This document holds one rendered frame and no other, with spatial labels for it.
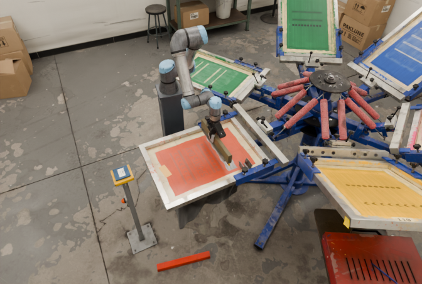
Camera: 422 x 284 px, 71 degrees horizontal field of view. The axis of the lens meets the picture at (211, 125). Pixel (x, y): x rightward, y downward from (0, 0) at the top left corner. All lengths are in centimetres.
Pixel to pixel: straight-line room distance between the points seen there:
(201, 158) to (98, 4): 380
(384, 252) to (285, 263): 119
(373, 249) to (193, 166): 116
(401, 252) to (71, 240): 253
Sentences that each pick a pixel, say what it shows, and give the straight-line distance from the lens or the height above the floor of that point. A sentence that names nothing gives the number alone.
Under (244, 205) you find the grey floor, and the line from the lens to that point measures 307.
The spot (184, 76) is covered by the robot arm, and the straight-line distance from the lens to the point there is 186.
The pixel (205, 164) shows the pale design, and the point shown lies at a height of 95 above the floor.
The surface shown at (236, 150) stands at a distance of 221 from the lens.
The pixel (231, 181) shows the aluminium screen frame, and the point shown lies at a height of 99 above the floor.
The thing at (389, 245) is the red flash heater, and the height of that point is 111.
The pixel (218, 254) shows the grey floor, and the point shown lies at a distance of 282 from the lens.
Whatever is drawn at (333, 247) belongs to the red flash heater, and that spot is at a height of 110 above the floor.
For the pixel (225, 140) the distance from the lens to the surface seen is 227.
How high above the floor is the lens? 260
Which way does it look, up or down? 44 degrees down
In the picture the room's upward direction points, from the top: 1 degrees clockwise
